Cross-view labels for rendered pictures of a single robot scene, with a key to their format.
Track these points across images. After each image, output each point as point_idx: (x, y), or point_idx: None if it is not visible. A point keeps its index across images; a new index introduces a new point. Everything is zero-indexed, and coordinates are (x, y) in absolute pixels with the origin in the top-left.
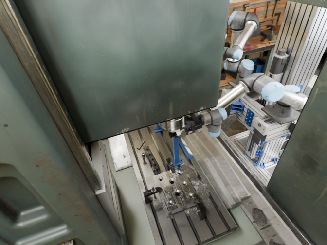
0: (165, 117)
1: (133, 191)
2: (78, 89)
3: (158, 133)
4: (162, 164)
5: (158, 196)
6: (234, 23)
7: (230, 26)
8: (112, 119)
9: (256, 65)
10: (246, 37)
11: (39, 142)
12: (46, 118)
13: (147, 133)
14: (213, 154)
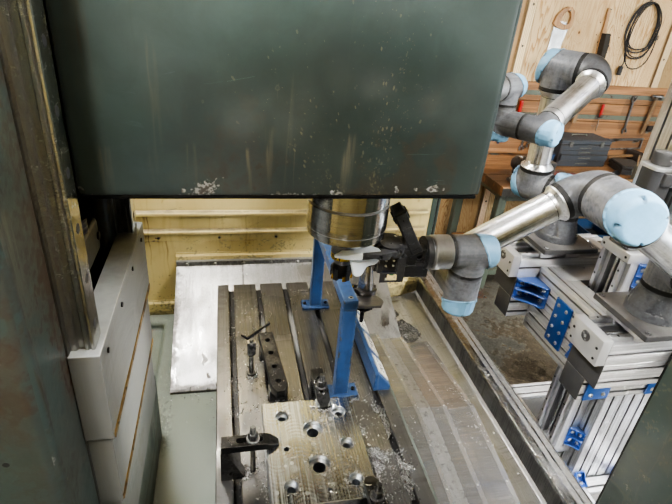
0: (327, 183)
1: (200, 457)
2: (100, 6)
3: (308, 314)
4: (298, 386)
5: (264, 468)
6: (551, 73)
7: (540, 82)
8: (176, 137)
9: (590, 233)
10: (577, 100)
11: None
12: None
13: (279, 308)
14: (447, 401)
